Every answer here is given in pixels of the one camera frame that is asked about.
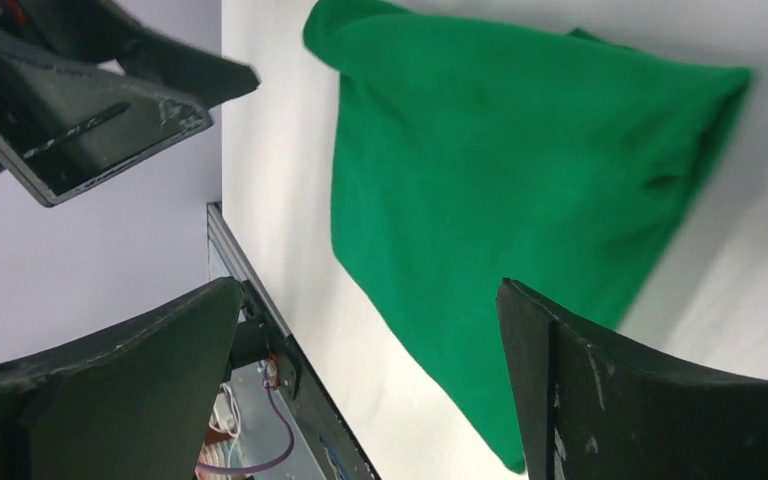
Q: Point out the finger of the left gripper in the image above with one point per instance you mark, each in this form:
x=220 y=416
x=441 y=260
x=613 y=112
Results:
x=68 y=126
x=100 y=31

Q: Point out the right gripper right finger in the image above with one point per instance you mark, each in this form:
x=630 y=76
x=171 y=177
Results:
x=594 y=404

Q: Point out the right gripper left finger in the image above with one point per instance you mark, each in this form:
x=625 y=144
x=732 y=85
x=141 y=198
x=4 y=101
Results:
x=131 y=401

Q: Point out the green t shirt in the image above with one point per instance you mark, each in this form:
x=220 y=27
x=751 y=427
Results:
x=469 y=151

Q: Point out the aluminium frame rail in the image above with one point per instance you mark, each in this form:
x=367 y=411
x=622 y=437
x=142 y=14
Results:
x=237 y=264

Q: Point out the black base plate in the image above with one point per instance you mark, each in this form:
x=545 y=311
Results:
x=290 y=424

